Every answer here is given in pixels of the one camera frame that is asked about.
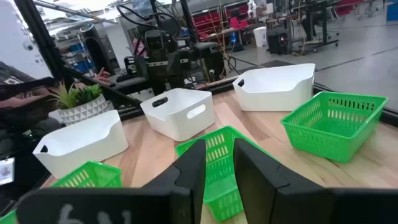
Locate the black workbench stand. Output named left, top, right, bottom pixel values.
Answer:
left=297, top=0, right=340, bottom=53

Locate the white plastic bin with handles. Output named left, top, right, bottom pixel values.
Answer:
left=139, top=88, right=216, bottom=142

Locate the black perforated floor mat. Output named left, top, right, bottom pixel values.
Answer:
left=239, top=60, right=295, bottom=74

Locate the succulent in patterned white pot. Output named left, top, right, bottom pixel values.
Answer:
left=46, top=80, right=114, bottom=127

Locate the person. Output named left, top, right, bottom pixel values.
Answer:
left=0, top=60, right=66, bottom=187

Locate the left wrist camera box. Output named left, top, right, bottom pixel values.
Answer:
left=144, top=29, right=166, bottom=53

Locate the red storage bin rack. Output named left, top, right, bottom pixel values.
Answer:
left=191, top=7, right=224, bottom=40
left=223, top=2, right=250, bottom=29

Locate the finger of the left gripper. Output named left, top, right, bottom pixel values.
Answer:
left=152, top=77, right=167, bottom=96
left=169, top=76, right=186, bottom=90

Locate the green slotted plastic basket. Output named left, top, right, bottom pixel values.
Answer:
left=175, top=125, right=279, bottom=222
left=280, top=91, right=389, bottom=164
left=0, top=160, right=123, bottom=224

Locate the white plastic bin cut front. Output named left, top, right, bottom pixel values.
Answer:
left=32, top=109, right=129, bottom=180
left=232, top=63, right=317, bottom=112

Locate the person's hand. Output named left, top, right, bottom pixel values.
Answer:
left=92, top=67, right=111, bottom=86

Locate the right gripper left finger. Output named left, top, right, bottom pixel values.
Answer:
left=141, top=139, right=206, bottom=224

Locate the black computer case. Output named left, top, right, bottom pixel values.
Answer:
left=267, top=30, right=292, bottom=55

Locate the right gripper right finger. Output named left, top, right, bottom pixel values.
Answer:
left=233, top=138, right=335, bottom=224

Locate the white trash can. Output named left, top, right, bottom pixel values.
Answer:
left=253, top=26, right=268, bottom=48

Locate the white id badge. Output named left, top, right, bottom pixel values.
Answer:
left=0, top=157, right=16, bottom=186

